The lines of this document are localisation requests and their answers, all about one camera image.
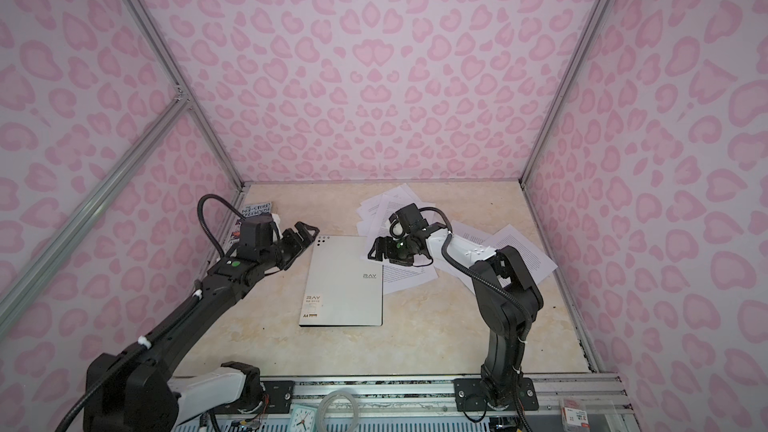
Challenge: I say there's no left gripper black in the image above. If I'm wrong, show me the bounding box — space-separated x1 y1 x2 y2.
261 221 319 274

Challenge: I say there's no printed paper sheet corner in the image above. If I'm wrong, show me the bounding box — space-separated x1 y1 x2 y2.
361 237 438 295

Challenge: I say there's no grey and black file folder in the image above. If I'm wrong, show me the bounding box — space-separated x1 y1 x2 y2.
299 235 383 327

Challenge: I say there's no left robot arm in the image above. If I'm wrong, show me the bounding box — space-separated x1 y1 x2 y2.
83 222 319 431

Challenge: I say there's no colourful paperback book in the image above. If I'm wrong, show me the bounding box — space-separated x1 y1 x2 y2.
223 202 272 252

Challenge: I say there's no clear tube loop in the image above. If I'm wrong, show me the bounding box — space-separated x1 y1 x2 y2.
315 389 361 432

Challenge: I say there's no small teal clock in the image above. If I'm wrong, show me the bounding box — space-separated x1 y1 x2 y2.
287 404 317 432

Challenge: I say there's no red white label box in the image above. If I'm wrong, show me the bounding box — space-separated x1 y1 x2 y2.
560 397 591 432

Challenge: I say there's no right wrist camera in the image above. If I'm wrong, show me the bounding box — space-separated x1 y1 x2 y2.
389 203 429 239

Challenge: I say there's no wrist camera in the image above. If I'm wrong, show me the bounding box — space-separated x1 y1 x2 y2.
236 213 279 257
389 203 429 239

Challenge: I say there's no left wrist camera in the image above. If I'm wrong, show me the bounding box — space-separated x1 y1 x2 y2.
236 213 279 257

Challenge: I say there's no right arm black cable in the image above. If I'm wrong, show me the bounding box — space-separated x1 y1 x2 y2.
419 206 535 337

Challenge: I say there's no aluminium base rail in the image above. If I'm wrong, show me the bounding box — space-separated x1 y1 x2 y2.
173 373 640 432

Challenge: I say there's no aluminium diagonal frame bar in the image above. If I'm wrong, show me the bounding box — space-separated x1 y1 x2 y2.
1 93 189 337

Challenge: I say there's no aluminium corner post left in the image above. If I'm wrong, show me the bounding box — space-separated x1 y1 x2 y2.
122 0 246 192

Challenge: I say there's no aluminium corner post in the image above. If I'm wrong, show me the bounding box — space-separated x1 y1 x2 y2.
122 0 246 192
519 0 616 190

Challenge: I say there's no aluminium corner post right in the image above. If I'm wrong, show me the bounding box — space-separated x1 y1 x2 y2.
519 0 616 190

